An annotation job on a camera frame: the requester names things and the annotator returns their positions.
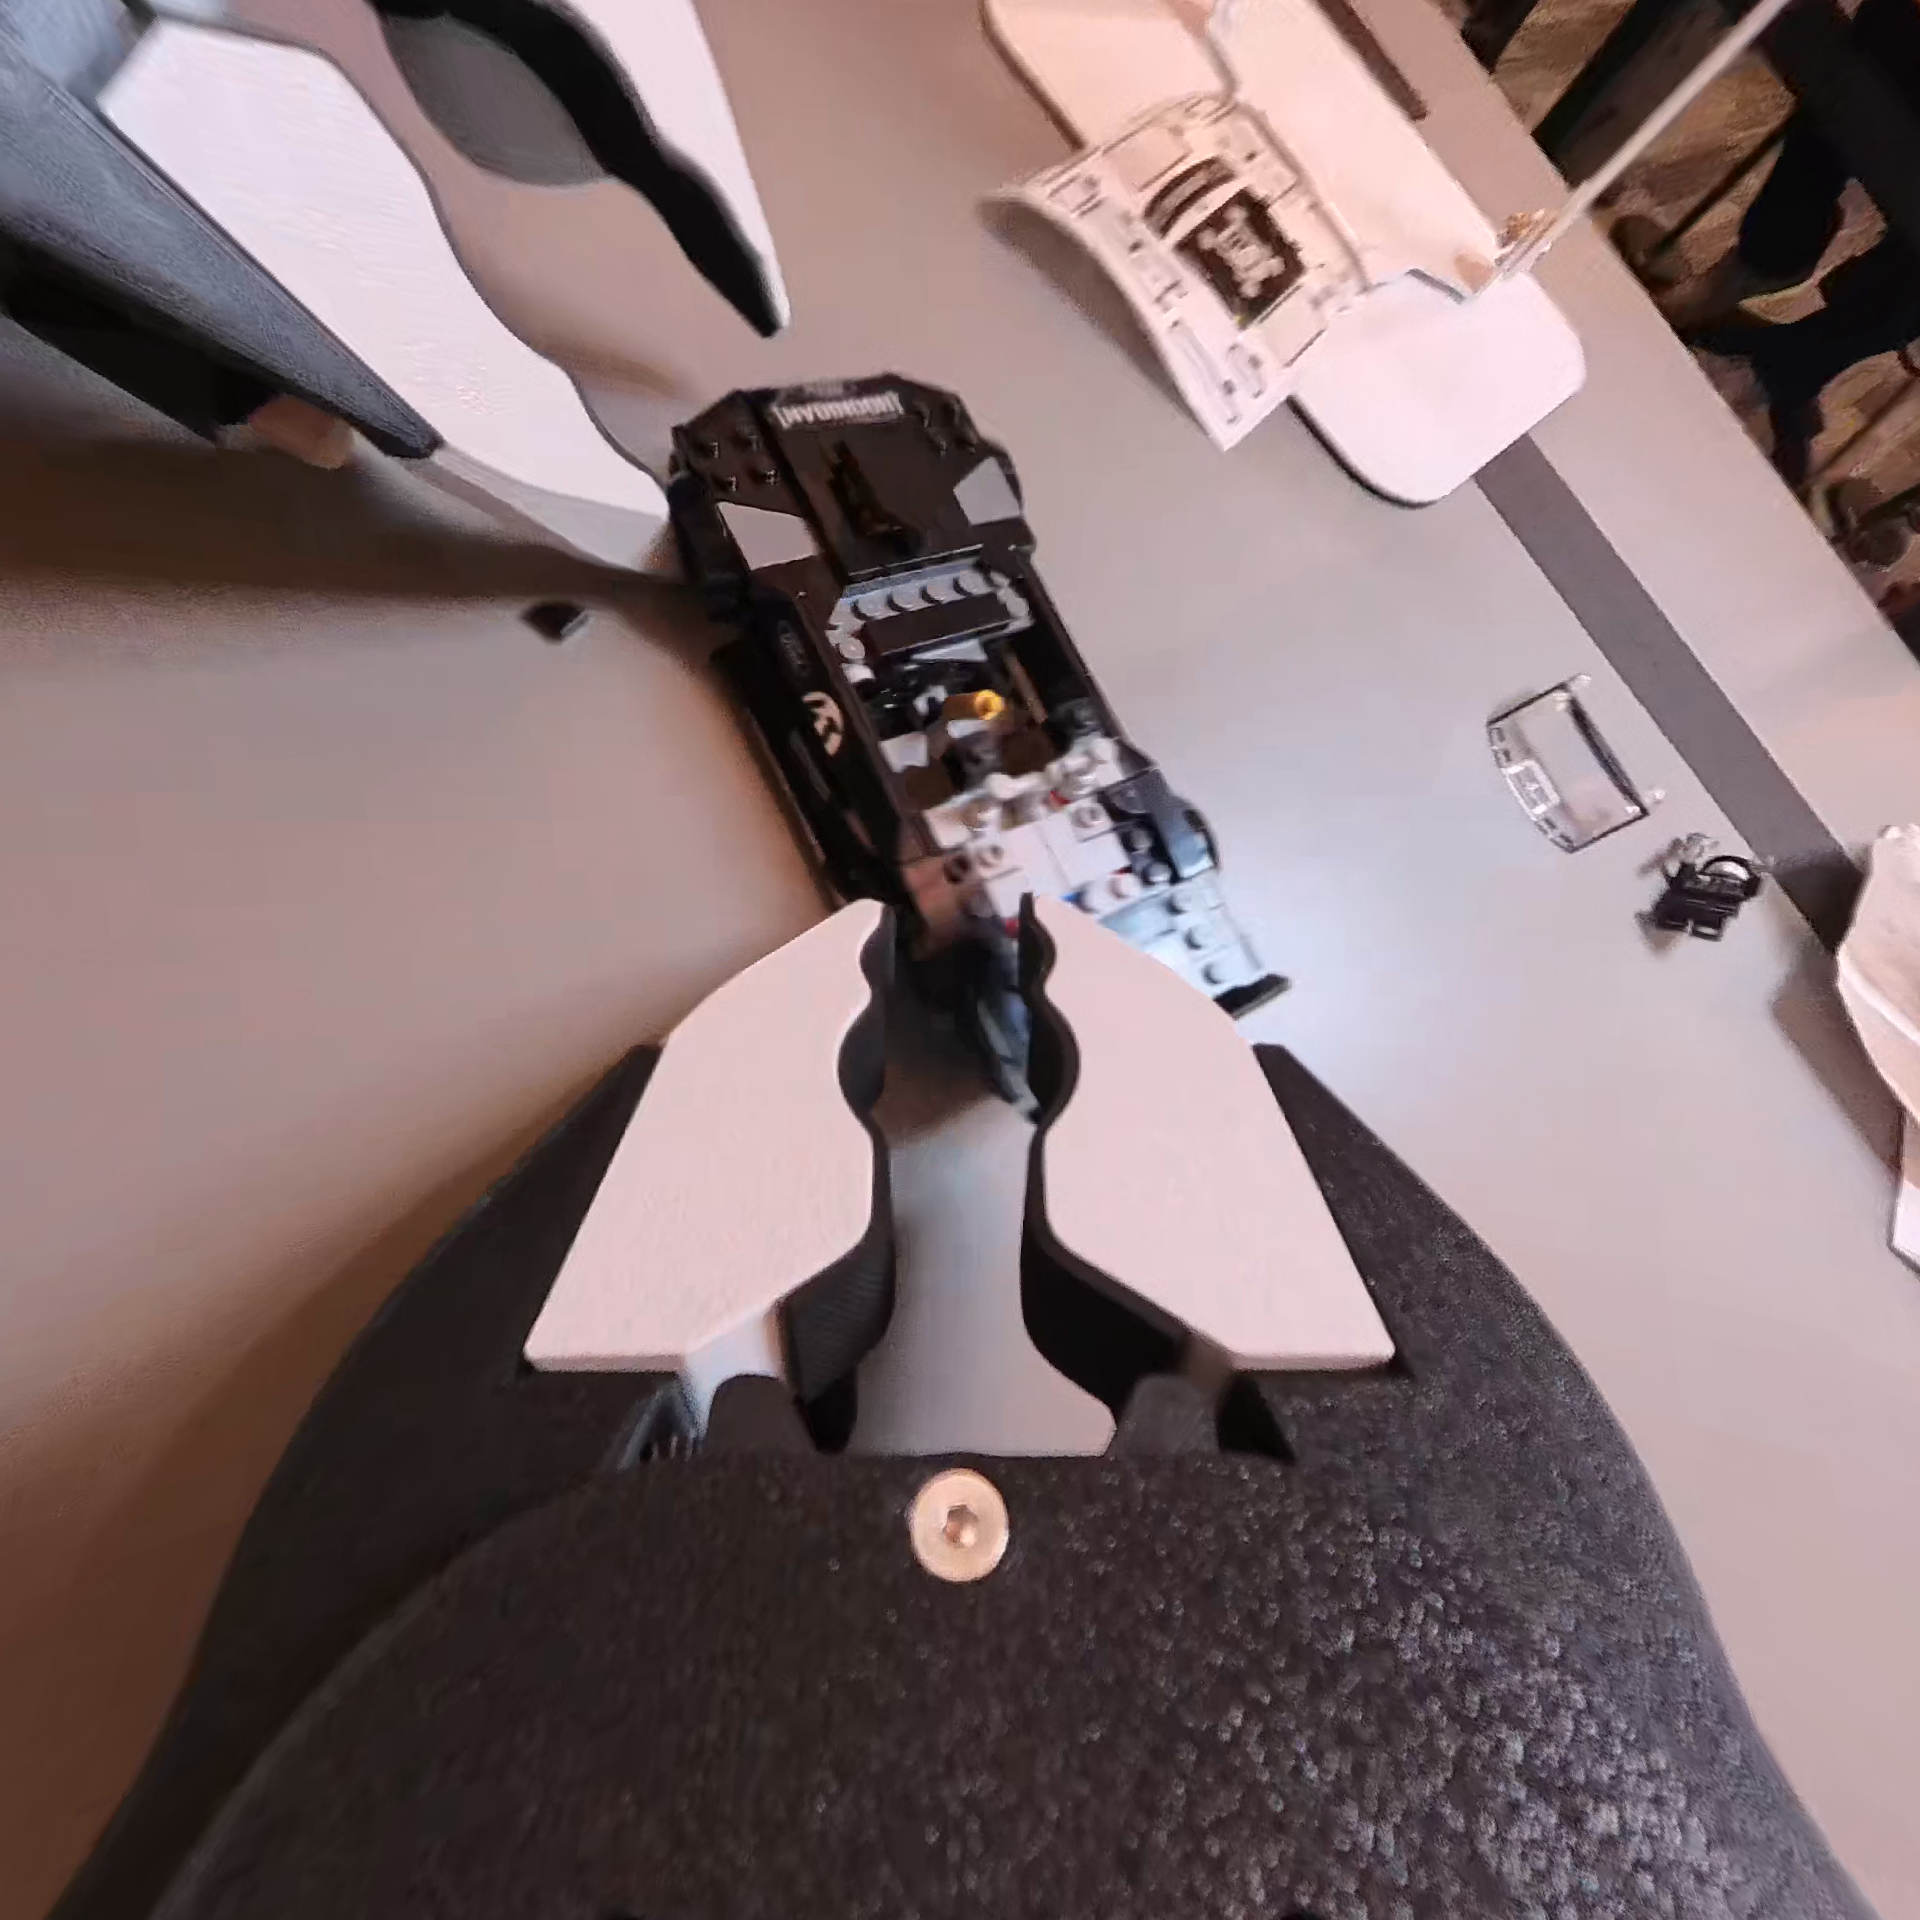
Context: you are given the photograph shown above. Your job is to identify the person's left hand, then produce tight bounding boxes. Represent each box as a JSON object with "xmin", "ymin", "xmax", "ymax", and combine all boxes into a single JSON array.
[{"xmin": 247, "ymin": 400, "xmax": 361, "ymax": 472}]

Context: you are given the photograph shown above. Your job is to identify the white paper bags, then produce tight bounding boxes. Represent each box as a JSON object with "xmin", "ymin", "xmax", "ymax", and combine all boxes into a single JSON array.
[{"xmin": 1831, "ymin": 816, "xmax": 1920, "ymax": 1272}]

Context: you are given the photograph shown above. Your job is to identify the white tray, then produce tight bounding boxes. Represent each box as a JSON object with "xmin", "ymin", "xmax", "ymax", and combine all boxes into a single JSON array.
[{"xmin": 982, "ymin": 0, "xmax": 1593, "ymax": 509}]

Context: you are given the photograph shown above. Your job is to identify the clear lego windshield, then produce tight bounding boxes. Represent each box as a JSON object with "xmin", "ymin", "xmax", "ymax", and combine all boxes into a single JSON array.
[{"xmin": 1485, "ymin": 677, "xmax": 1670, "ymax": 860}]

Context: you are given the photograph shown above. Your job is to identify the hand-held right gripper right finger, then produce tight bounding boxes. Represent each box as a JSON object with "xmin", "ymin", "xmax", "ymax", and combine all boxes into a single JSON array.
[{"xmin": 1022, "ymin": 895, "xmax": 1401, "ymax": 1383}]

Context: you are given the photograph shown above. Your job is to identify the small black lego piece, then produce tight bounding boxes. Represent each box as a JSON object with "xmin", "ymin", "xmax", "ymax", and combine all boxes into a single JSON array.
[{"xmin": 1645, "ymin": 835, "xmax": 1770, "ymax": 946}]

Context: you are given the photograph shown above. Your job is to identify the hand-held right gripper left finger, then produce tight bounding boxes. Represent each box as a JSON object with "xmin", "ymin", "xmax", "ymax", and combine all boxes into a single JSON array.
[{"xmin": 525, "ymin": 901, "xmax": 902, "ymax": 1383}]

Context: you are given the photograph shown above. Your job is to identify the black lego car model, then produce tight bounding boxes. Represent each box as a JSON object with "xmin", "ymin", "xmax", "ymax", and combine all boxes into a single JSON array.
[{"xmin": 668, "ymin": 373, "xmax": 1295, "ymax": 1023}]

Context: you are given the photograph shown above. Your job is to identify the white sticker sheet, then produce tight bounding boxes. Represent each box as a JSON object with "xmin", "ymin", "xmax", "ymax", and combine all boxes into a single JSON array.
[{"xmin": 996, "ymin": 92, "xmax": 1375, "ymax": 455}]

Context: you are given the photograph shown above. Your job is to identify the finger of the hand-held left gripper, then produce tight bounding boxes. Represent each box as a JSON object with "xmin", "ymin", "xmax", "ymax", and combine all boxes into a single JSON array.
[
  {"xmin": 92, "ymin": 15, "xmax": 677, "ymax": 578},
  {"xmin": 368, "ymin": 0, "xmax": 792, "ymax": 339}
]

